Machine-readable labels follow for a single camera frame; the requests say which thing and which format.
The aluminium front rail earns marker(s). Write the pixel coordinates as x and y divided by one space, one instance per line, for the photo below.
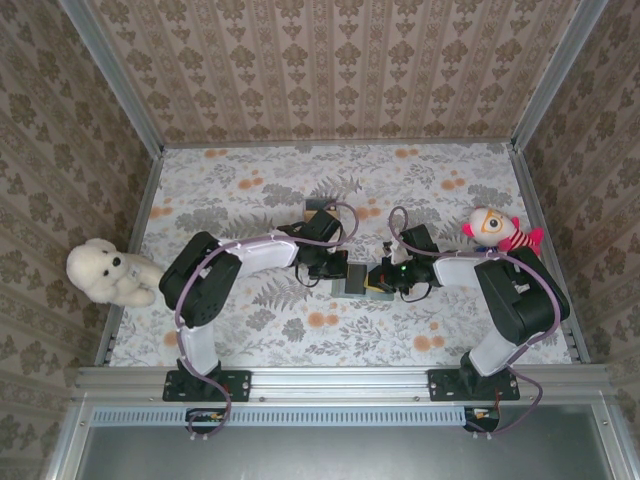
340 377

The aluminium side rail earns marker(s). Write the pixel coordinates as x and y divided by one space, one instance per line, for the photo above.
140 225
540 225

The white teddy bear plush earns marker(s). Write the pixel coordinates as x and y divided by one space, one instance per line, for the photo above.
100 270

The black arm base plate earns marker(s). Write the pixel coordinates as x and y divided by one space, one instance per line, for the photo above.
442 385
240 385

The white and pink fish plush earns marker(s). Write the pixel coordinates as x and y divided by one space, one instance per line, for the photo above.
487 225

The black connector box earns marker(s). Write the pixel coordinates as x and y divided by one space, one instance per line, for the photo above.
482 417
205 417

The grey metal panel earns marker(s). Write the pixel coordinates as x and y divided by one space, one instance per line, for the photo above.
350 455

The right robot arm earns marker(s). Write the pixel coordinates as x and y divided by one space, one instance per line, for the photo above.
525 300

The aluminium corner post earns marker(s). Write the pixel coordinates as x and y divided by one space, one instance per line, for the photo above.
115 75
560 75

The aluminium back rail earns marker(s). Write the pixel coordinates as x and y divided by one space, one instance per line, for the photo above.
340 145

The dark grey card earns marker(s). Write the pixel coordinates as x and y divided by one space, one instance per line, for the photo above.
356 279

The floral table cover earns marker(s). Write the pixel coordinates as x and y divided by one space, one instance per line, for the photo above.
400 325

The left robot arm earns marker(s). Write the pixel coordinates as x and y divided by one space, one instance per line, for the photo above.
200 285

